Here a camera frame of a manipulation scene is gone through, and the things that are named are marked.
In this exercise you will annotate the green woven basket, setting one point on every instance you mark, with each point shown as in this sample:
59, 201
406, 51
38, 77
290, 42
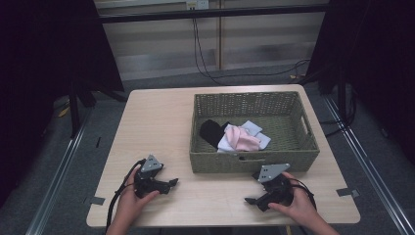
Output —
287, 130

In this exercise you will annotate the pink sock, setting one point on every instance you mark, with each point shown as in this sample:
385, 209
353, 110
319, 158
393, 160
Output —
243, 138

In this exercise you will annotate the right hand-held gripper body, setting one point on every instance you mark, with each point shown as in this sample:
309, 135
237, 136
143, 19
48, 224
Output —
275, 186

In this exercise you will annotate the grey tape piece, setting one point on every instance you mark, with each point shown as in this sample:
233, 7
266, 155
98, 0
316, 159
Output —
347, 192
97, 200

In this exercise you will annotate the metal floor rail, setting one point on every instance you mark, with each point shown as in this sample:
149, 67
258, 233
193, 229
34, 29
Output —
368, 166
57, 182

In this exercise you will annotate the white power outlet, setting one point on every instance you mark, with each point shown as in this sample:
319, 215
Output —
197, 4

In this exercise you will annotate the person's right hand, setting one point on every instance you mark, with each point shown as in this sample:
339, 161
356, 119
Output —
298, 204

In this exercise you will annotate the black curtain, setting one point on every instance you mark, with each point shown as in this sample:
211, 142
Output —
372, 58
49, 49

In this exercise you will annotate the black horizontal bar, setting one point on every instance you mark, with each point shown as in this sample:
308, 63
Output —
212, 13

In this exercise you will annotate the black sock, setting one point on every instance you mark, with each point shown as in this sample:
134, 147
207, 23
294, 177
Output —
210, 132

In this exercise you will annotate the black metal stand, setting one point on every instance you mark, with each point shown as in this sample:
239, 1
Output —
74, 111
342, 94

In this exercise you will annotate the light blue sock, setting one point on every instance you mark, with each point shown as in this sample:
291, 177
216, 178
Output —
253, 127

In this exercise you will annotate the person's left hand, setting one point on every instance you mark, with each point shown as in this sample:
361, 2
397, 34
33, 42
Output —
130, 202

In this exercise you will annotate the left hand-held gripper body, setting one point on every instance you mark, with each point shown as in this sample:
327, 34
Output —
147, 182

